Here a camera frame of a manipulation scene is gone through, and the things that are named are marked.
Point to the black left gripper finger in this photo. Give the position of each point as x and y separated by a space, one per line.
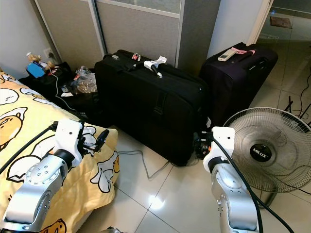
104 137

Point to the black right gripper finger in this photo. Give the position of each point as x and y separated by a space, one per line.
208 135
197 143

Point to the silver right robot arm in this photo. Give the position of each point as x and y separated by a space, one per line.
231 194

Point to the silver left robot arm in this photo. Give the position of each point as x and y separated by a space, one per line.
36 184

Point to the large black suitcase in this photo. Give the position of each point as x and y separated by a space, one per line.
150 107

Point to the clear plastic snack bag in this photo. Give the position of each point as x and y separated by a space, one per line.
87 83

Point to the dark purple suitcase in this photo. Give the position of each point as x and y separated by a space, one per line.
238 82

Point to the grey electric standing fan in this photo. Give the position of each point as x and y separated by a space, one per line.
272 126

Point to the yellow egg cartoon blanket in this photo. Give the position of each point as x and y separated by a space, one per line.
24 121

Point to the white remote control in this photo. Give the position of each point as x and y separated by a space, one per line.
227 54

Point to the small red tag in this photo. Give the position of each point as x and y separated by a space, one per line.
135 56

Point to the thin black stand legs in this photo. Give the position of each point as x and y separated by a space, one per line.
291 104

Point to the white luggage tag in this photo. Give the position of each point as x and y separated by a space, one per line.
154 63

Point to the small blue box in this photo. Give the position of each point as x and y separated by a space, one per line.
37 70

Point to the grey panel sliding wardrobe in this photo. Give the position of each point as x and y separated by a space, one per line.
136 29

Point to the brown doormat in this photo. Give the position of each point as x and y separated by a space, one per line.
281 22

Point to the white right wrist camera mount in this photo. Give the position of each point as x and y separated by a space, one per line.
223 138

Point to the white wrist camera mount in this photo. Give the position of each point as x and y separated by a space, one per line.
69 133
223 138

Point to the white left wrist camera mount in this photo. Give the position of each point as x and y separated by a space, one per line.
69 133

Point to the white wall socket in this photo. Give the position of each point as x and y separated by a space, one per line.
48 52

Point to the beige door frame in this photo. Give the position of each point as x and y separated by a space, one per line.
260 22

